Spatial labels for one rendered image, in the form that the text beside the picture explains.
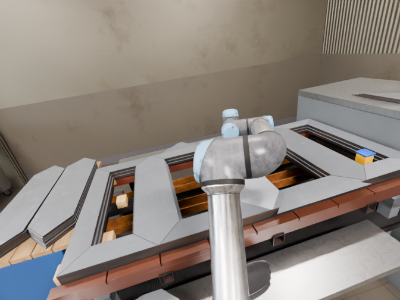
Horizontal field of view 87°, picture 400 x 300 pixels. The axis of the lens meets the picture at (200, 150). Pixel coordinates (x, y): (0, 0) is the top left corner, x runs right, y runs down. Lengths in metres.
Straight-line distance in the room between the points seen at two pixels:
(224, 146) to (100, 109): 2.94
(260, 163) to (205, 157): 0.14
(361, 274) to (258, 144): 0.66
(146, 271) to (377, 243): 0.89
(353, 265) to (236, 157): 0.67
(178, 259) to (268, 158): 0.49
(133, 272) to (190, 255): 0.20
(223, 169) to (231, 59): 3.01
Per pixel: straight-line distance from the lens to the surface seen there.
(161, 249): 0.84
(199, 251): 0.82
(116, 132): 3.43
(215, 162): 0.52
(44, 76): 3.49
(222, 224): 0.53
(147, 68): 3.23
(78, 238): 1.00
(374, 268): 1.06
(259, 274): 0.90
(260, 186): 1.00
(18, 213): 1.41
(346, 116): 1.63
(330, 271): 0.99
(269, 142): 0.54
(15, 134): 3.85
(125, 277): 0.85
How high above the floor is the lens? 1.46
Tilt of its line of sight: 26 degrees down
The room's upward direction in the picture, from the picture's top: 9 degrees counter-clockwise
